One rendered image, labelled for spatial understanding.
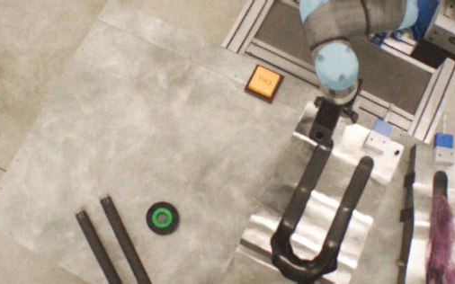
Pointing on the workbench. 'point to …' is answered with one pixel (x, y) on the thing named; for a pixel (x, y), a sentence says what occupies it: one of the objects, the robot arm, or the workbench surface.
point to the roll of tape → (161, 214)
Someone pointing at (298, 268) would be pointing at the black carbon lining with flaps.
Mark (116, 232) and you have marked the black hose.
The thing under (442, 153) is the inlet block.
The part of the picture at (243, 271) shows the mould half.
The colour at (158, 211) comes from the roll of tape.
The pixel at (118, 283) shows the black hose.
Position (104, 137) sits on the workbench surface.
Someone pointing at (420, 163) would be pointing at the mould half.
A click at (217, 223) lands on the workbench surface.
